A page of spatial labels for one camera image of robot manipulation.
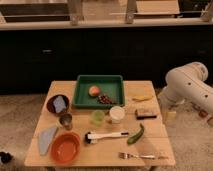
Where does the green plastic tray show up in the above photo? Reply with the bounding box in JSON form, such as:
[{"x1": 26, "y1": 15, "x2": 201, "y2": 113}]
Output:
[{"x1": 72, "y1": 75, "x2": 125, "y2": 109}]

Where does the peach fruit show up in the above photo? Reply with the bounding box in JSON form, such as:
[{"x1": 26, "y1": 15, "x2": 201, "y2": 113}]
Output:
[{"x1": 89, "y1": 86, "x2": 101, "y2": 97}]

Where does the dark brown bowl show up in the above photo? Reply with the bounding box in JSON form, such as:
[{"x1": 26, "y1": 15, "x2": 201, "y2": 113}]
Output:
[{"x1": 46, "y1": 94, "x2": 69, "y2": 115}]

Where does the dark grapes bunch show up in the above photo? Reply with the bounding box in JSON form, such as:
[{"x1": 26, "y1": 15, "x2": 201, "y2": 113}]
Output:
[{"x1": 98, "y1": 95, "x2": 116, "y2": 104}]

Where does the green plastic cup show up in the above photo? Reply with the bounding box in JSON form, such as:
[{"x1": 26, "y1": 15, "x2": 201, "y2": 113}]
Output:
[{"x1": 91, "y1": 110, "x2": 105, "y2": 126}]

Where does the items pile on floor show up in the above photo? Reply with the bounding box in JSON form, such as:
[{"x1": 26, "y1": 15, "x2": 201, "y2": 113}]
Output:
[{"x1": 192, "y1": 103, "x2": 213, "y2": 127}]

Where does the black object on floor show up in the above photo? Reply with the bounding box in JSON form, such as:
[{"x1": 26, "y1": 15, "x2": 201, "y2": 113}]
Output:
[{"x1": 0, "y1": 151, "x2": 13, "y2": 164}]

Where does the blue sponge in bowl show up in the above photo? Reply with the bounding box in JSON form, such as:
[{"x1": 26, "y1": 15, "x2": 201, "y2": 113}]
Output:
[{"x1": 53, "y1": 96, "x2": 66, "y2": 113}]

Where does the white cup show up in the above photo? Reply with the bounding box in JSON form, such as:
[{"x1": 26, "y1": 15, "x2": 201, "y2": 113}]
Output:
[{"x1": 109, "y1": 106, "x2": 125, "y2": 123}]

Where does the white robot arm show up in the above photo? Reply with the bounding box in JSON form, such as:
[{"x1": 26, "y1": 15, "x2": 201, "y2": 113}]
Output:
[{"x1": 158, "y1": 62, "x2": 213, "y2": 127}]

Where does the brown black block eraser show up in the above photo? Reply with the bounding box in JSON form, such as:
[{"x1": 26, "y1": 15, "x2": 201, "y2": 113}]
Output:
[{"x1": 135, "y1": 109, "x2": 157, "y2": 120}]

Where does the yellow banana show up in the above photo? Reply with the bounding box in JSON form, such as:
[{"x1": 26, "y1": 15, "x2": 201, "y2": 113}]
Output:
[{"x1": 132, "y1": 95, "x2": 153, "y2": 102}]

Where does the light blue cloth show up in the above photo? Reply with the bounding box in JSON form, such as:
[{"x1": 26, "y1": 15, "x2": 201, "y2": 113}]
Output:
[{"x1": 38, "y1": 125, "x2": 58, "y2": 155}]

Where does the white handled brush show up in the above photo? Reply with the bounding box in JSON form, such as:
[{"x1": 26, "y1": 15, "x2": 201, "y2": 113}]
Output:
[{"x1": 85, "y1": 132, "x2": 129, "y2": 144}]

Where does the red orange bowl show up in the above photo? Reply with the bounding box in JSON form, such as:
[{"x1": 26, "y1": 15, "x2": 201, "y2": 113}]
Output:
[{"x1": 50, "y1": 132, "x2": 80, "y2": 165}]

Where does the wooden table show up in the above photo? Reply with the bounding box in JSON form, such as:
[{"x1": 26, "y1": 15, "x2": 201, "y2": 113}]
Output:
[{"x1": 24, "y1": 80, "x2": 177, "y2": 168}]

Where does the metal cup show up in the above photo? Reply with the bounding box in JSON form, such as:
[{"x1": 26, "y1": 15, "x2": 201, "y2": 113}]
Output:
[{"x1": 59, "y1": 114, "x2": 72, "y2": 130}]

